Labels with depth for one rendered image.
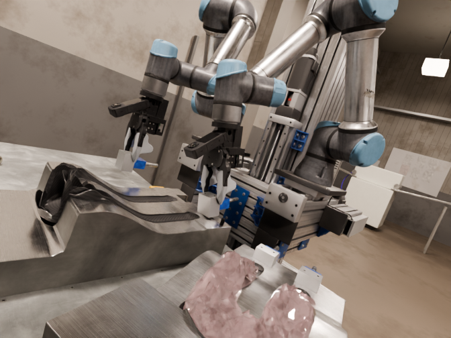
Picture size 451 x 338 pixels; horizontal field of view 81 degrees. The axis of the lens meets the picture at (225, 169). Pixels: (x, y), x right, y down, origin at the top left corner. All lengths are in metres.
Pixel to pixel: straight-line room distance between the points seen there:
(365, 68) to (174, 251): 0.73
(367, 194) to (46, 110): 5.97
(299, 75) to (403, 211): 8.36
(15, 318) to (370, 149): 0.91
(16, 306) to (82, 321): 0.20
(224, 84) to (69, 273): 0.50
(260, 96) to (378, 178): 6.11
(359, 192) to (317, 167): 5.65
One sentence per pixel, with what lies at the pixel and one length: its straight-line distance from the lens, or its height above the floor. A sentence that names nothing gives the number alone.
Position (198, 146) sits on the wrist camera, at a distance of 0.63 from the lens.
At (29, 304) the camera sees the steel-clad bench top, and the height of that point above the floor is 0.80.
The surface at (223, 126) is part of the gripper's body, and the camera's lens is 0.66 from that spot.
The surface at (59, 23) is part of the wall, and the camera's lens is 2.88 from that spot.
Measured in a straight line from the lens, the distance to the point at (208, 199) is 0.68.
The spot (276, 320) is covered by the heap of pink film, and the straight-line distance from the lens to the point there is 0.43.
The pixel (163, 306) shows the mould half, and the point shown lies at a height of 0.91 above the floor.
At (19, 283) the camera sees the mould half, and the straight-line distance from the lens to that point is 0.52.
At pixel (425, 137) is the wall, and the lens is 9.52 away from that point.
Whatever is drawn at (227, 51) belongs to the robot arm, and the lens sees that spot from 0.96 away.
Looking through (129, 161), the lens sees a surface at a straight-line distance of 0.85.
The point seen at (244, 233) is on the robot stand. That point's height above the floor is 0.73.
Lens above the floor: 1.13
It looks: 9 degrees down
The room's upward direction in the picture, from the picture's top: 19 degrees clockwise
